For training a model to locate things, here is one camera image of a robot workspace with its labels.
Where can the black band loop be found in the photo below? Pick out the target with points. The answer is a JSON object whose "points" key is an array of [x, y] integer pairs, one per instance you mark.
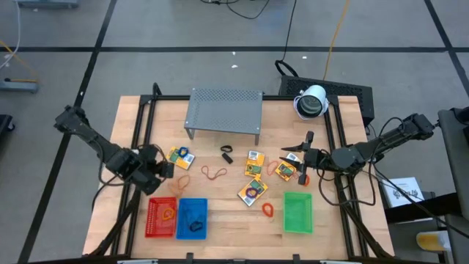
{"points": [[222, 148]]}

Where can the black clamp bracket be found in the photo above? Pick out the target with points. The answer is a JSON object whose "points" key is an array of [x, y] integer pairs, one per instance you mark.
{"points": [[296, 259], [189, 257]]}

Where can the red plastic basket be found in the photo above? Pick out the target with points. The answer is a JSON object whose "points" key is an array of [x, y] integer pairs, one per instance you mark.
{"points": [[154, 220]]}

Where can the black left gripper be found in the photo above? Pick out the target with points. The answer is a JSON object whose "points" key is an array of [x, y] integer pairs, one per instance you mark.
{"points": [[168, 170]]}

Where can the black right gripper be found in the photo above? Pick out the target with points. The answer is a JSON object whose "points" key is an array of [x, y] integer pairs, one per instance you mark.
{"points": [[315, 159]]}

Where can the black aluminium table frame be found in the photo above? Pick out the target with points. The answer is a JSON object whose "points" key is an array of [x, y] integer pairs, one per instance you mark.
{"points": [[172, 98]]}

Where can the blue plastic basket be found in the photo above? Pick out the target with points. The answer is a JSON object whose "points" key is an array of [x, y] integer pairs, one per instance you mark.
{"points": [[201, 209]]}

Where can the green plastic basket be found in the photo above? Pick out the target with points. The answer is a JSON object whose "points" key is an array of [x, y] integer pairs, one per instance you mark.
{"points": [[298, 212]]}

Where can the white cylindrical camera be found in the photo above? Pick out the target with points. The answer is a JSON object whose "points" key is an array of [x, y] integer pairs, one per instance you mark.
{"points": [[311, 104]]}

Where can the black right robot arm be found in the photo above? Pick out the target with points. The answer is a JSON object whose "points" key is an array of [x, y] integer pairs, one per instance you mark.
{"points": [[384, 141]]}

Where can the white label strip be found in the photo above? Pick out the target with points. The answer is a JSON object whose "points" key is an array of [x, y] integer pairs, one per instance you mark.
{"points": [[335, 262]]}

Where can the grey metal base plate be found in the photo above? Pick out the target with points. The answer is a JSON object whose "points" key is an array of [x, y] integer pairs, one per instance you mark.
{"points": [[47, 3]]}

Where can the white booklet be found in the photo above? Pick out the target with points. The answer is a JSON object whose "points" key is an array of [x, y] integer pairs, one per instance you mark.
{"points": [[401, 192]]}

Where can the yellow white roll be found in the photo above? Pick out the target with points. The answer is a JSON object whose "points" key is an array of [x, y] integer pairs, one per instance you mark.
{"points": [[432, 242]]}

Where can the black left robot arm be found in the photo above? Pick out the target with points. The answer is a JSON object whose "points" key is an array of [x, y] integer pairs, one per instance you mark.
{"points": [[110, 154]]}

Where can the grey cart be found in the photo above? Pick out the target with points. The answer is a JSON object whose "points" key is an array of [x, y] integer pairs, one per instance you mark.
{"points": [[454, 165]]}

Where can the black wide band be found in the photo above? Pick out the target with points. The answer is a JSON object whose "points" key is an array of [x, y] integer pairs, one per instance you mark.
{"points": [[191, 226]]}

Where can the black shelf board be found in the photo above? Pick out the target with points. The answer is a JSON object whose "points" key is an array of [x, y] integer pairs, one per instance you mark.
{"points": [[421, 210]]}

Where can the grey perforated metal shelf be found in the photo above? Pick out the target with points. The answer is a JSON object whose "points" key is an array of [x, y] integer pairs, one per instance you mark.
{"points": [[223, 110]]}

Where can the grey stand foot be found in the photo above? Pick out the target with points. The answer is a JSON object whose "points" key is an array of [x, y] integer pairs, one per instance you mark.
{"points": [[18, 87]]}

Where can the orange rubber band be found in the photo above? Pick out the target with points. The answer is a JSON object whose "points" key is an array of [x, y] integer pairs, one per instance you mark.
{"points": [[179, 185], [267, 168]]}

